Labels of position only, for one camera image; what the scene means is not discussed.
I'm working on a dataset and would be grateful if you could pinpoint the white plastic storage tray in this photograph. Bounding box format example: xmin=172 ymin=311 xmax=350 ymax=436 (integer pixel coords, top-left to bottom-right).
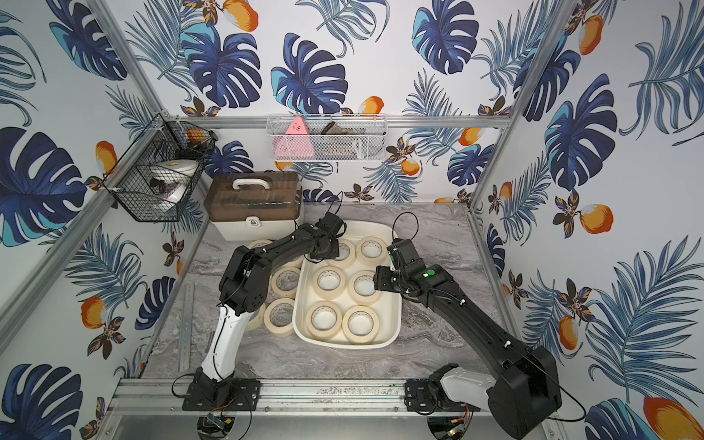
xmin=293 ymin=220 xmax=402 ymax=350

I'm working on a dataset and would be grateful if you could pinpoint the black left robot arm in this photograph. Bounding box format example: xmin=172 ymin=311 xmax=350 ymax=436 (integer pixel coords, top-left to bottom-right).
xmin=192 ymin=212 xmax=347 ymax=403

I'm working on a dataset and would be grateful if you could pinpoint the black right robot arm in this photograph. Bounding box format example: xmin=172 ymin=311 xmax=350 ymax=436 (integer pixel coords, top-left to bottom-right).
xmin=373 ymin=265 xmax=562 ymax=439

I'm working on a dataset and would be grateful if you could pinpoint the brown lidded white toolbox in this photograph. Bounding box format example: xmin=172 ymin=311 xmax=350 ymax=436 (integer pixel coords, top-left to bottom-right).
xmin=203 ymin=172 xmax=304 ymax=242

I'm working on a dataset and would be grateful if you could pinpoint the pink triangle ruler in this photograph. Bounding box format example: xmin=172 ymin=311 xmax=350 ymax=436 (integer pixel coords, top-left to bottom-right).
xmin=273 ymin=117 xmax=315 ymax=161

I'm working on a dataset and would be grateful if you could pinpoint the aluminium strip on table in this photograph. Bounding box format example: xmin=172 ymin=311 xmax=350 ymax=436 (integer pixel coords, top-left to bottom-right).
xmin=178 ymin=284 xmax=194 ymax=373

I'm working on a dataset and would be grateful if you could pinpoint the white round item in basket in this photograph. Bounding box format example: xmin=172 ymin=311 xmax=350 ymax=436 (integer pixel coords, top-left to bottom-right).
xmin=148 ymin=159 xmax=198 ymax=205

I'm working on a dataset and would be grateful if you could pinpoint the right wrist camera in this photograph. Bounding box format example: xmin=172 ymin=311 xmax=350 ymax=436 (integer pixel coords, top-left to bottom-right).
xmin=387 ymin=238 xmax=421 ymax=271

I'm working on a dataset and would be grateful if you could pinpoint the white mesh wall basket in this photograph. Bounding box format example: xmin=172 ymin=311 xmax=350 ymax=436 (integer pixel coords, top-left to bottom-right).
xmin=266 ymin=114 xmax=388 ymax=162

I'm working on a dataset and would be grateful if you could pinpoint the black wire wall basket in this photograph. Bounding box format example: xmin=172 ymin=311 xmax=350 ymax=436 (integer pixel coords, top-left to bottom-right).
xmin=102 ymin=114 xmax=217 ymax=223

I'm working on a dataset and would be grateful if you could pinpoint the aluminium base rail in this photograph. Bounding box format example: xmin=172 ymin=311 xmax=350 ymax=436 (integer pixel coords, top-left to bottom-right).
xmin=108 ymin=378 xmax=490 ymax=417

